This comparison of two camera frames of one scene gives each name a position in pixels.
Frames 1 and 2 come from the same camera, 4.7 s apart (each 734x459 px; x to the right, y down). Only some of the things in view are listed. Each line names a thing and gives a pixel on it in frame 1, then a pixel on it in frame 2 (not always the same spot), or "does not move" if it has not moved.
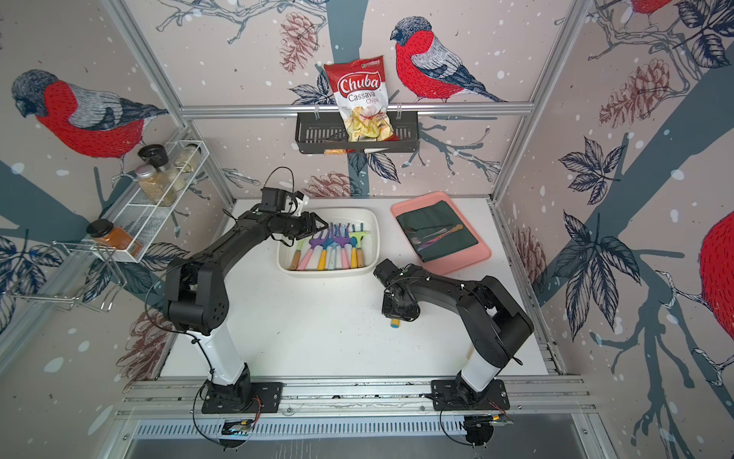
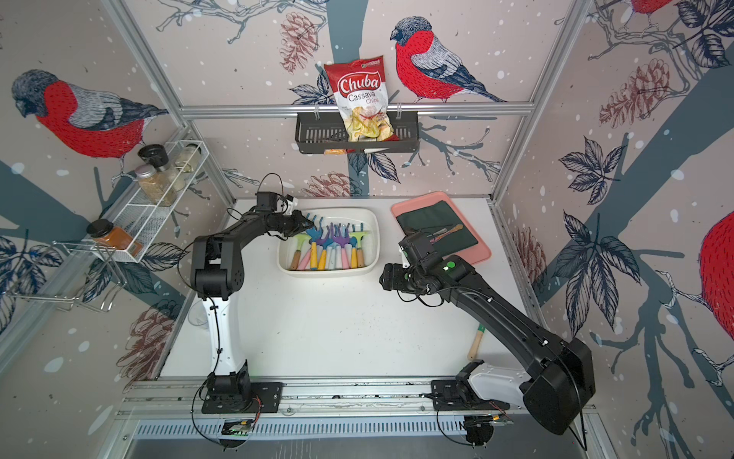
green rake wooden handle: (296, 255) does not move
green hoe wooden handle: (359, 251) does not move
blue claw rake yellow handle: (353, 243) does not move
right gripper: (408, 314) to (391, 277)
